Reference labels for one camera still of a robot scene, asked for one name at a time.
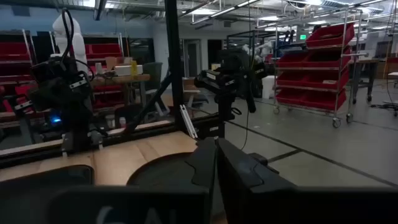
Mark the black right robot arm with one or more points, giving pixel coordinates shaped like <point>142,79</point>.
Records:
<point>71,102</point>

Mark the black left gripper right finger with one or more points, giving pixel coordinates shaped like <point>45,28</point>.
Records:
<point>242,180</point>

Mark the black round plate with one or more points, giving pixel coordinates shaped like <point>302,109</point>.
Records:
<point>161,171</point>

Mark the black robot arm on stand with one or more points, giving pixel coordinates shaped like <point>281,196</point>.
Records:
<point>228,81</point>

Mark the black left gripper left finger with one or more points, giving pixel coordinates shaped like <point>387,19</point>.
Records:
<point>202,174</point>

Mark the low rack with red bins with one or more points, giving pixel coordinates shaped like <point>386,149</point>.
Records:
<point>104,51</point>

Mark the black tray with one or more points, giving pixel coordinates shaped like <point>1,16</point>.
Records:
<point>46,177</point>

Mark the dark green trash bin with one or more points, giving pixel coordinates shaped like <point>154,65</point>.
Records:
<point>153,73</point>

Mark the white bin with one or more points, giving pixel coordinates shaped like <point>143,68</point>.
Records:
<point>268,87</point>

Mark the black table edge frame rail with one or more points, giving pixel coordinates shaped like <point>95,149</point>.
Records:
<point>140,132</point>

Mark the black upright frame post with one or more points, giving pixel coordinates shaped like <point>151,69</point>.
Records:
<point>174,62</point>

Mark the tall rack with red bins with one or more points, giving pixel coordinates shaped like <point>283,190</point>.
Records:
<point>14,53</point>

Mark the green exit sign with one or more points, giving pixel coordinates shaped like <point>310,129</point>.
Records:
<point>302,37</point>

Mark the dark rolling table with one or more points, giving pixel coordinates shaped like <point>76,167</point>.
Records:
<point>368,62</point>

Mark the white box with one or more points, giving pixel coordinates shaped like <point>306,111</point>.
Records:
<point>124,70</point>

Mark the wooden workbench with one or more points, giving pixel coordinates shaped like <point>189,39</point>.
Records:
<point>124,78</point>

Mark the silver metal bracket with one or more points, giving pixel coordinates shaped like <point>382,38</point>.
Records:
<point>188,121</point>

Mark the yellow bottle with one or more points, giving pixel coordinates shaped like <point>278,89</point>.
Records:
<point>134,68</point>

